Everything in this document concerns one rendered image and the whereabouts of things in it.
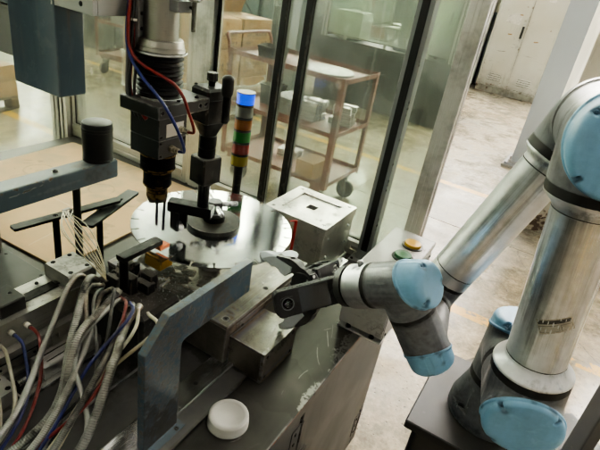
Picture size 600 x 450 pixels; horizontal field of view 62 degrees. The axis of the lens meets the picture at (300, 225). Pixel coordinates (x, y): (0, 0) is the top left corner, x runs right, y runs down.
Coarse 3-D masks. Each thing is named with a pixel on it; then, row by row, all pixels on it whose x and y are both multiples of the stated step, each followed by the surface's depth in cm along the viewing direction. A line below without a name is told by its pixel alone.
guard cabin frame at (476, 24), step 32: (288, 0) 128; (480, 0) 105; (192, 32) 145; (480, 32) 107; (192, 64) 149; (448, 96) 115; (64, 128) 187; (288, 128) 140; (448, 128) 117; (288, 160) 144; (416, 192) 127; (416, 224) 129
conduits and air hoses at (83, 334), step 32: (96, 256) 93; (64, 288) 84; (96, 320) 80; (128, 320) 79; (64, 352) 76; (96, 352) 78; (128, 352) 77; (32, 384) 77; (64, 384) 74; (96, 384) 75; (0, 416) 74; (64, 416) 73; (96, 416) 70; (0, 448) 73; (32, 448) 68
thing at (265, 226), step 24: (192, 192) 116; (216, 192) 118; (144, 216) 103; (168, 216) 104; (240, 216) 109; (264, 216) 111; (144, 240) 95; (168, 240) 96; (192, 240) 97; (216, 240) 99; (240, 240) 100; (264, 240) 102; (288, 240) 103; (192, 264) 90; (216, 264) 91
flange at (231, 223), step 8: (192, 216) 104; (216, 216) 102; (224, 216) 103; (232, 216) 107; (192, 224) 101; (200, 224) 101; (208, 224) 102; (216, 224) 102; (224, 224) 103; (232, 224) 103; (200, 232) 100; (208, 232) 99; (216, 232) 100; (224, 232) 100; (232, 232) 102
